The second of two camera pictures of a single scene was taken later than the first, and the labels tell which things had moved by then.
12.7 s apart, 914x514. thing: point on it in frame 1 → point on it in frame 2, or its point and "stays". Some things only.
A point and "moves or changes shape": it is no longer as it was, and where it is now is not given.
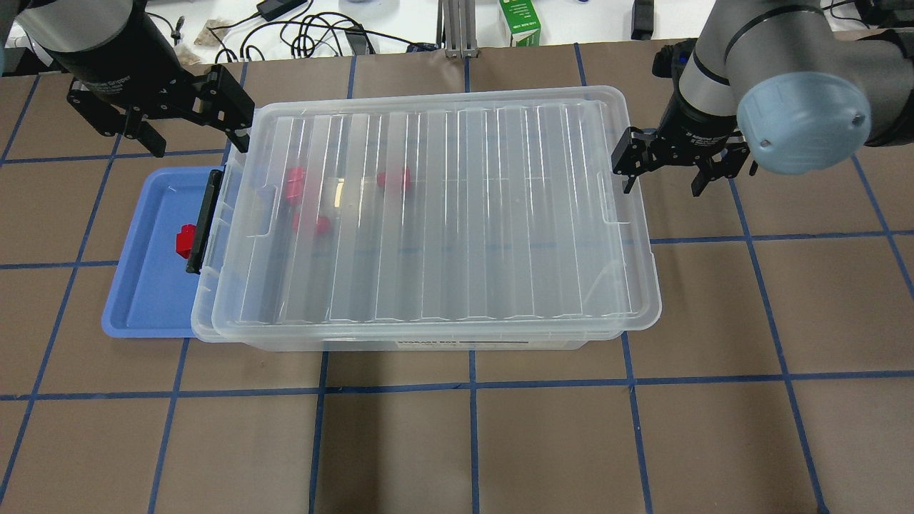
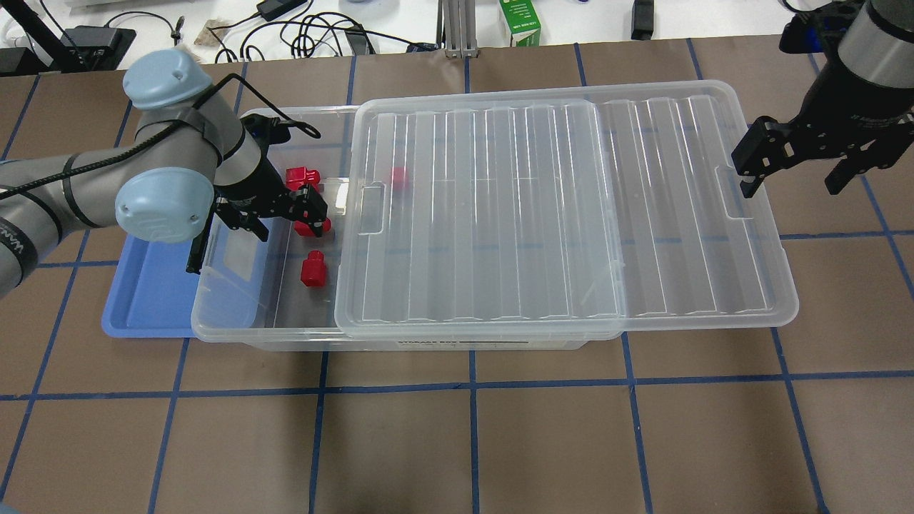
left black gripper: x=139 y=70 → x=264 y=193
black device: x=643 y=20 stays
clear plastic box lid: x=473 y=209 moves or changes shape
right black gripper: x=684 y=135 → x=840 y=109
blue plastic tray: x=152 y=293 stays
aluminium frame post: x=456 y=28 stays
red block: x=184 y=240 moves or changes shape
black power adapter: x=270 y=9 stays
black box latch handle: x=198 y=248 stays
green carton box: x=523 y=22 stays
